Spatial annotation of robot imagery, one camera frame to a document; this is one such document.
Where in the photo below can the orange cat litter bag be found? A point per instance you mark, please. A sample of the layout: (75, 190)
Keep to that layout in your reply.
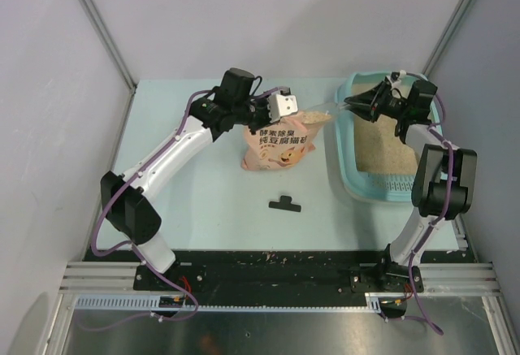
(281, 145)

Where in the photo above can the right aluminium corner post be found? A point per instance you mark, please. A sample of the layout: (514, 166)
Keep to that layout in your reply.
(450, 30)

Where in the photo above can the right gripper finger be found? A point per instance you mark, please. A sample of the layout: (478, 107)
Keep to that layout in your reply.
(362, 112)
(367, 99)

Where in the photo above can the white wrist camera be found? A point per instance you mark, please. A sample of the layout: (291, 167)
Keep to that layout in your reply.
(281, 103)
(395, 78)

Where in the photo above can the tan cat litter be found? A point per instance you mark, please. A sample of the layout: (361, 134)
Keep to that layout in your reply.
(378, 151)

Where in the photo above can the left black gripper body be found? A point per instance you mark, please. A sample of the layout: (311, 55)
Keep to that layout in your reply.
(256, 114)

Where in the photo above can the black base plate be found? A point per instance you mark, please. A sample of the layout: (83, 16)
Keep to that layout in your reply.
(264, 275)

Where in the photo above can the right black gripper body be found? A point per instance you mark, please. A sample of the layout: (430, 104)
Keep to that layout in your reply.
(386, 104)

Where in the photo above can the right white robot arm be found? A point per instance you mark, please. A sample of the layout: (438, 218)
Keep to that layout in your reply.
(443, 185)

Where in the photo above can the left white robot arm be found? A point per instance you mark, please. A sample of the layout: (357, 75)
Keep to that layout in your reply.
(127, 198)

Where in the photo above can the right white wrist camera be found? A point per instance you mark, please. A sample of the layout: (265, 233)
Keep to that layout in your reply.
(395, 78)

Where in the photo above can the teal litter box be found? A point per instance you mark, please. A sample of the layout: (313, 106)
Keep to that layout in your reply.
(376, 187)

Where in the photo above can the aluminium frame rail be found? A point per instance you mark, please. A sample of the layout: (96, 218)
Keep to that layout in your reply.
(460, 310)

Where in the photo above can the clear plastic scoop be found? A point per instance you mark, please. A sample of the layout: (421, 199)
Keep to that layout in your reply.
(323, 113)

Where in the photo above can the aluminium corner post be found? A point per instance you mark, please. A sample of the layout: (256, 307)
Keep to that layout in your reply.
(104, 36)
(450, 30)

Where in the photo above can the left aluminium corner post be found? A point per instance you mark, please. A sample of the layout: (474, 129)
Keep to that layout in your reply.
(104, 36)

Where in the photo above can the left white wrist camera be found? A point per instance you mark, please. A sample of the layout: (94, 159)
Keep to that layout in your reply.
(281, 103)

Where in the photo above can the black bag clip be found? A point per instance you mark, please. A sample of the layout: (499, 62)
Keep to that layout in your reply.
(286, 203)

